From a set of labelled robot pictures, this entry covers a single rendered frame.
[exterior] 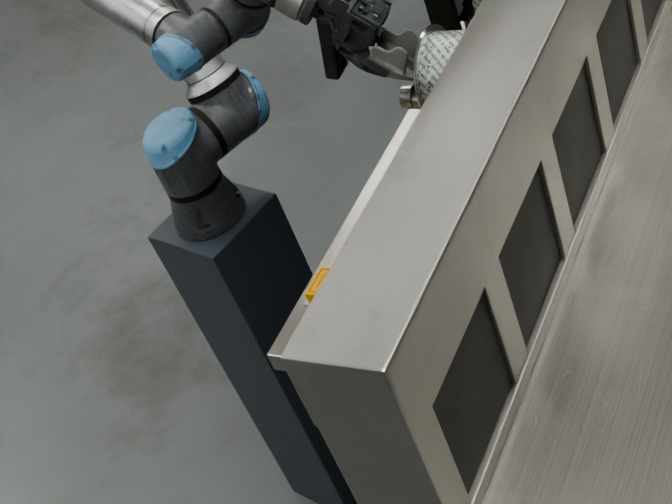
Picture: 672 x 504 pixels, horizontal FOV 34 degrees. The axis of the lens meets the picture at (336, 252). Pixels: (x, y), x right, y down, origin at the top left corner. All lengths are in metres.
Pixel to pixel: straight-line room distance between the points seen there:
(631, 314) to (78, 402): 2.60
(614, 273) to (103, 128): 3.74
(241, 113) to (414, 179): 1.32
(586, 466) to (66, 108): 4.19
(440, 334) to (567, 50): 0.34
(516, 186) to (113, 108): 3.91
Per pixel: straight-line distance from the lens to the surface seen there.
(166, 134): 2.10
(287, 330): 1.90
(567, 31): 1.01
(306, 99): 4.21
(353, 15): 1.69
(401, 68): 1.73
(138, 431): 3.23
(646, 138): 1.17
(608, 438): 0.91
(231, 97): 2.13
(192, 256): 2.18
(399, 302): 0.75
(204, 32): 1.78
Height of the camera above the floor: 2.16
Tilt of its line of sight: 39 degrees down
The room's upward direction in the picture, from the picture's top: 23 degrees counter-clockwise
